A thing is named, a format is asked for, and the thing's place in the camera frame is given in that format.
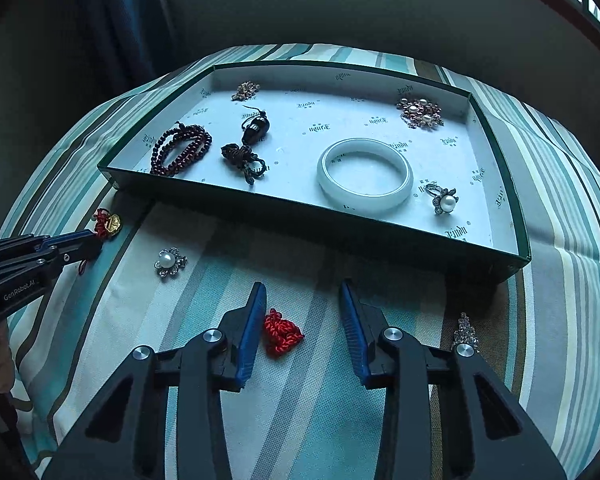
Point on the green cardboard box tray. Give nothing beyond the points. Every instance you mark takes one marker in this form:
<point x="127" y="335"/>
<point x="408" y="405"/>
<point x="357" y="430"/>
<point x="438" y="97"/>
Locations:
<point x="290" y="125"/>

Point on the blue curtain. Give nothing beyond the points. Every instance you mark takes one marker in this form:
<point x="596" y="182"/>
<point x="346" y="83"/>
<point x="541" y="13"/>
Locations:
<point x="125" y="10"/>

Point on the bronze rhinestone brooch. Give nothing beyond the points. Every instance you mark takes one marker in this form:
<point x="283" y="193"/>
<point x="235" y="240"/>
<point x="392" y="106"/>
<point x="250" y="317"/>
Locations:
<point x="245" y="91"/>

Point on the long red knot gold charm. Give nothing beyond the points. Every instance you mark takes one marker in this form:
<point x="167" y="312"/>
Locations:
<point x="111" y="223"/>

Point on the white jade bangle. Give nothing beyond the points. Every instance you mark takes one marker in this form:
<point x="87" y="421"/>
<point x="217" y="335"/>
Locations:
<point x="327" y="175"/>

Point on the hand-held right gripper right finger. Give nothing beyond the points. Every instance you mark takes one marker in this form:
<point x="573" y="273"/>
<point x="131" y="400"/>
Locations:
<point x="352" y="335"/>

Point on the small red knot gold charm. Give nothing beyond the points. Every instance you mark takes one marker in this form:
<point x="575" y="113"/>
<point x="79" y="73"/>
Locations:
<point x="280" y="337"/>

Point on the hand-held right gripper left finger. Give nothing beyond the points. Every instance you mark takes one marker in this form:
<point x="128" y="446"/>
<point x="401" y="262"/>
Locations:
<point x="252" y="330"/>

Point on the silver rhinestone leaf brooch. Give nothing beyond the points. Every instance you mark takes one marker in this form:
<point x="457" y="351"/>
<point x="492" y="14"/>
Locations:
<point x="465" y="332"/>

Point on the dark pendant with knot tassel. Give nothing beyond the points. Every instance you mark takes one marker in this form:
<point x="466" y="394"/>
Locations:
<point x="252" y="130"/>

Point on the pearl flower brooch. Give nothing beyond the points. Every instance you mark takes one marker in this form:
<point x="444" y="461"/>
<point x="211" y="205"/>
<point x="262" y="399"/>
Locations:
<point x="167" y="260"/>

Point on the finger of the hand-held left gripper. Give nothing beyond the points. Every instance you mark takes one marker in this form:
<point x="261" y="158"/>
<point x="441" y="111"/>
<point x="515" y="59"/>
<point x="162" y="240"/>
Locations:
<point x="70" y="240"/>
<point x="80" y="254"/>

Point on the striped tablecloth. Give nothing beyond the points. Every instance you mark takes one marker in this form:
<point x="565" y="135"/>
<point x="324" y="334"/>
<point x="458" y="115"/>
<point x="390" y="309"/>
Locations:
<point x="300" y="410"/>

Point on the pearl cluster brooch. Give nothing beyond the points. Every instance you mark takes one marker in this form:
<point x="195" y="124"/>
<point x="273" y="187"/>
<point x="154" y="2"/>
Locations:
<point x="420" y="112"/>

